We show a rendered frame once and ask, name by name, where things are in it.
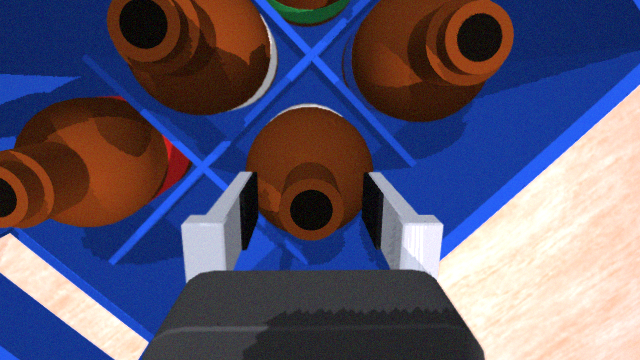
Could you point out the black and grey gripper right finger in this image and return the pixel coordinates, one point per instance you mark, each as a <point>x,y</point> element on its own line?
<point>407,240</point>

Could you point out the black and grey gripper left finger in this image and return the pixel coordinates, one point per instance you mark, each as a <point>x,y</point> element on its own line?
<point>214,241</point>

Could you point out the blue box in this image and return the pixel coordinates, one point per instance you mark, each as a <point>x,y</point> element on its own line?
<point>571,63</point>

